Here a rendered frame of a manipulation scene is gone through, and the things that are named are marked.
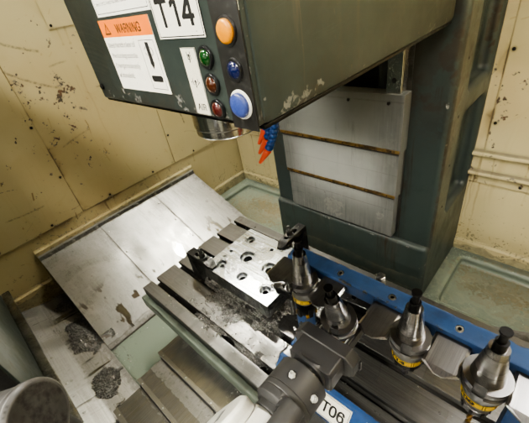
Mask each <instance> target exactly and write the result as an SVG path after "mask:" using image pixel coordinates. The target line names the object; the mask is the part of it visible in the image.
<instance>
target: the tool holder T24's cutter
mask: <svg viewBox="0 0 529 423"><path fill-rule="evenodd" d="M296 308H297V310H296V314H297V315H298V316H299V317H303V316H306V318H307V319H309V318H312V317H313V313H314V312H316V313H317V308H316V307H315V306H314V305H312V304H310V305H308V306H302V305H298V304H297V303H296Z"/></svg>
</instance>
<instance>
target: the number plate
mask: <svg viewBox="0 0 529 423"><path fill-rule="evenodd" d="M317 413H318V414H319V415H321V416H322V417H323V418H325V419H326V420H327V421H329V422H330V423H349V421H350V419H351V416H352V414H353V412H352V411H351V410H349V409H348V408H347V407H345V406H344V405H342V404H341V403H340V402H338V401H337V400H336V399H334V398H333V397H332V396H331V395H330V394H328V393H327V392H326V398H325V399H324V401H323V402H322V403H321V405H320V406H319V407H318V409H317Z"/></svg>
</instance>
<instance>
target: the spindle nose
mask: <svg viewBox="0 0 529 423"><path fill-rule="evenodd" d="M191 118H192V121H193V124H194V128H195V129H196V132H197V135H198V136H199V137H201V138H204V139H208V140H225V139H231V138H237V137H240V136H243V135H245V134H247V133H251V132H252V130H248V129H243V128H235V127H234V123H227V122H223V121H218V120H213V119H209V118H204V117H196V116H191Z"/></svg>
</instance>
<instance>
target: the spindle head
mask: <svg viewBox="0 0 529 423"><path fill-rule="evenodd" d="M198 1H199V5H200V9H201V12H202V19H203V23H204V27H205V30H206V34H207V37H201V38H184V39H160V36H159V32H158V29H157V27H156V23H155V19H154V16H153V13H152V10H151V9H149V10H144V11H138V12H133V13H124V14H118V15H113V16H107V17H102V18H99V17H98V16H97V13H96V10H95V8H94V6H93V4H92V0H64V3H65V5H66V7H67V10H68V12H69V14H70V16H71V19H72V22H73V24H74V25H75V28H76V31H77V33H78V35H79V37H80V40H81V42H82V45H83V47H84V49H85V51H86V54H87V57H88V59H89V61H90V63H91V65H92V69H93V70H94V72H95V74H96V77H97V79H98V82H99V84H100V87H101V89H102V91H103V94H104V96H105V97H107V98H108V100H113V101H118V102H126V103H130V104H134V105H140V106H144V107H152V108H157V109H161V110H166V111H170V112H178V113H183V114H187V115H192V116H196V117H201V118H209V119H213V120H218V121H223V122H227V123H233V116H232V112H231V108H230V104H229V100H228V94H227V89H226V85H225V81H224V77H223V70H222V67H221V62H220V58H219V54H218V50H217V43H216V40H215V35H214V31H213V27H212V20H211V16H210V13H209V8H208V4H207V0H198ZM455 4H456V0H238V6H239V14H240V19H241V24H242V30H243V34H244V43H245V49H246V53H247V58H248V63H249V72H250V77H251V82H252V87H253V92H254V101H255V106H256V111H257V116H258V121H259V128H262V129H267V128H269V127H271V126H273V125H275V124H276V123H278V122H280V121H281V120H283V119H285V118H287V117H289V116H290V115H292V114H293V113H295V112H298V111H299V110H301V109H302V108H304V107H306V106H308V105H310V104H311V103H313V102H315V101H316V100H318V99H320V98H322V97H324V96H326V95H327V94H328V93H330V92H332V91H334V90H336V89H338V88H339V87H340V86H343V85H345V84H346V83H348V82H350V81H351V80H353V79H355V78H357V77H358V76H361V75H363V74H364V73H365V72H367V71H369V70H371V69H373V68H375V67H376V66H377V65H380V64H381V63H383V62H385V61H387V60H388V59H390V58H392V57H393V56H395V55H398V54H399V53H400V52H402V51H404V50H406V49H408V48H410V47H411V46H413V45H414V44H416V43H418V42H420V41H422V40H423V39H425V38H427V37H428V36H430V35H432V34H434V33H436V32H437V31H439V30H440V29H443V28H445V27H446V26H448V25H449V24H451V23H452V21H451V20H452V19H453V15H454V9H455ZM143 14H148V17H149V21H150V25H151V28H152V30H153V33H154V36H155V41H156V44H157V46H158V49H159V52H160V57H161V59H162V62H163V66H164V68H165V73H166V75H167V79H168V82H169V84H170V89H171V92H172V95H171V94H165V93H158V92H152V91H141V90H134V89H128V88H123V84H122V82H121V80H120V78H119V75H118V72H117V70H116V67H115V65H114V63H113V59H112V56H111V55H110V52H109V50H108V47H107V44H106V41H105V39H104V37H103V35H102V31H101V29H100V27H99V24H98V22H97V21H103V20H109V19H115V18H126V17H132V16H137V15H143ZM201 45H205V46H207V47H208V48H209V49H210V51H211V52H212V55H213V59H214V64H213V67H212V68H211V69H209V70H207V69H205V68H204V67H203V66H202V65H201V63H200V61H199V59H198V56H197V51H198V48H199V47H200V46H201ZM180 48H195V51H196V57H197V60H198V64H199V67H200V71H201V74H202V80H203V84H204V87H205V82H204V79H205V75H206V74H209V73H211V74H213V75H215V77H217V79H218V81H219V84H220V92H219V94H218V95H216V96H214V95H212V94H210V93H209V92H208V90H207V89H206V87H205V91H206V94H207V100H208V103H209V107H210V110H211V114H212V115H211V116H210V115H205V114H200V113H197V109H196V104H195V101H194V98H193V95H192V91H191V86H190V83H189V80H188V76H187V74H186V68H185V65H184V62H183V59H182V55H181V50H180ZM214 99H218V100H219V101H220V102H221V103H222V104H223V105H224V107H225V110H226V116H225V118H224V119H221V120H220V119H218V118H216V117H215V116H214V115H213V113H212V109H211V102H212V100H214Z"/></svg>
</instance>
